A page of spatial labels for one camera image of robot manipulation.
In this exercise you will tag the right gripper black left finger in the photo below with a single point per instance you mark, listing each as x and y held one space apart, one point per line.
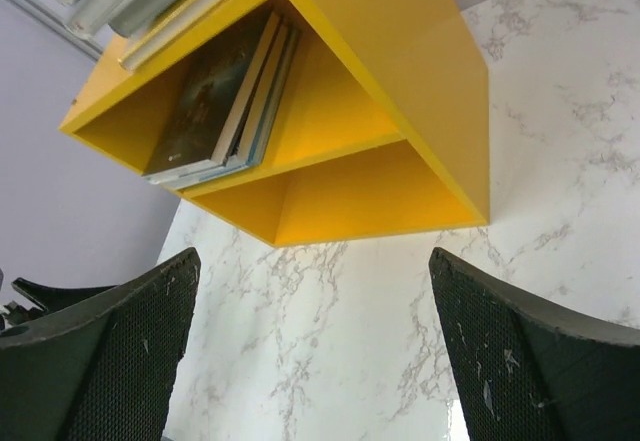
104 368

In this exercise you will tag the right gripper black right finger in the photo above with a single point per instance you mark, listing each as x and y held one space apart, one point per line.
526 368

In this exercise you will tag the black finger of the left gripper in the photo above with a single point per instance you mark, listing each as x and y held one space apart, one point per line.
49 299

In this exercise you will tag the dark Wuthering Heights book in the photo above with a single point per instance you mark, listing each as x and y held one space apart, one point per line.
199 134

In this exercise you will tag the teal Jules Verne book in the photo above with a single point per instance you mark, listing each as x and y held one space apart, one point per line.
222 121

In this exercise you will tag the light blue O S book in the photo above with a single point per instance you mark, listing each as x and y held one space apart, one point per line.
250 144

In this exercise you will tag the yellow L book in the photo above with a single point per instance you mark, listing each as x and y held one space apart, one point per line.
154 35

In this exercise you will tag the yellow wooden shelf box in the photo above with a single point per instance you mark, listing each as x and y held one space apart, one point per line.
383 127

